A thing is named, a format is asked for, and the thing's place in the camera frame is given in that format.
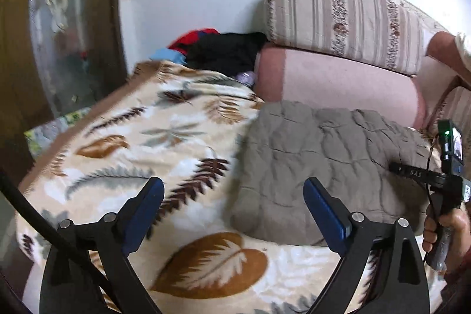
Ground cream leaf print blanket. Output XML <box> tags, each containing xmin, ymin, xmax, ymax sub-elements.
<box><xmin>15</xmin><ymin>60</ymin><xmax>446</xmax><ymax>314</ymax></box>

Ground pink bolster cushion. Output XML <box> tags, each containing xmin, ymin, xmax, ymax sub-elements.
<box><xmin>254</xmin><ymin>44</ymin><xmax>429</xmax><ymax>131</ymax></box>

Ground olive quilted hooded jacket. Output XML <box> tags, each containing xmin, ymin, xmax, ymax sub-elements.
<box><xmin>223</xmin><ymin>101</ymin><xmax>442</xmax><ymax>246</ymax></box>

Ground black garment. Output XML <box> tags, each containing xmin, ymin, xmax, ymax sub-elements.
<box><xmin>186</xmin><ymin>31</ymin><xmax>267</xmax><ymax>79</ymax></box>

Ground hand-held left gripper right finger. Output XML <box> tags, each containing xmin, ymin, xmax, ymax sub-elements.
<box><xmin>304</xmin><ymin>178</ymin><xmax>430</xmax><ymax>314</ymax></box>

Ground light blue garment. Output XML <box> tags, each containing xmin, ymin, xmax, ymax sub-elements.
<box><xmin>150</xmin><ymin>48</ymin><xmax>186</xmax><ymax>65</ymax></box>

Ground purple sparkly item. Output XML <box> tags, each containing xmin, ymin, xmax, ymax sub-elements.
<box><xmin>235</xmin><ymin>71</ymin><xmax>257</xmax><ymax>87</ymax></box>

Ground thick black cable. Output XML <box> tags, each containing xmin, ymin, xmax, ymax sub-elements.
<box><xmin>0</xmin><ymin>169</ymin><xmax>115</xmax><ymax>296</ymax></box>

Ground small striped floral cushion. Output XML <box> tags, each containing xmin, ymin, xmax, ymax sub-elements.
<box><xmin>429</xmin><ymin>79</ymin><xmax>471</xmax><ymax>138</ymax></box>

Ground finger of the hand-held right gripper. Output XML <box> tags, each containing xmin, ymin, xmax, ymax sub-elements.
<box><xmin>389</xmin><ymin>162</ymin><xmax>408</xmax><ymax>178</ymax></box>

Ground green patterned mat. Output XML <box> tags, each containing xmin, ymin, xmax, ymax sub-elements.
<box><xmin>25</xmin><ymin>107</ymin><xmax>92</xmax><ymax>154</ymax></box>

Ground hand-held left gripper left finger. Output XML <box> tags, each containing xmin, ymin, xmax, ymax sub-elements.
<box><xmin>41</xmin><ymin>177</ymin><xmax>165</xmax><ymax>314</ymax></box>

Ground long striped floral cushion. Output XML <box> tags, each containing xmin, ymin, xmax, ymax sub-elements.
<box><xmin>265</xmin><ymin>0</ymin><xmax>427</xmax><ymax>76</ymax></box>

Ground white cloth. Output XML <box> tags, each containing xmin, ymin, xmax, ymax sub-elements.
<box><xmin>454</xmin><ymin>31</ymin><xmax>471</xmax><ymax>61</ymax></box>

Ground red garment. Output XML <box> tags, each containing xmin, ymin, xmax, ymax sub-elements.
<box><xmin>167</xmin><ymin>28</ymin><xmax>220</xmax><ymax>53</ymax></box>

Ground person's right hand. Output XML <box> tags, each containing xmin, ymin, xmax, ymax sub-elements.
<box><xmin>422</xmin><ymin>207</ymin><xmax>471</xmax><ymax>275</ymax></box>

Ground wooden door with glass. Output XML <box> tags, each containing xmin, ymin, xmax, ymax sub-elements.
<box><xmin>0</xmin><ymin>0</ymin><xmax>127</xmax><ymax>167</ymax></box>

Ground pinkish brown rounded cushion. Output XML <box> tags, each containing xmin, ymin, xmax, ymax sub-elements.
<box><xmin>427</xmin><ymin>31</ymin><xmax>471</xmax><ymax>79</ymax></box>

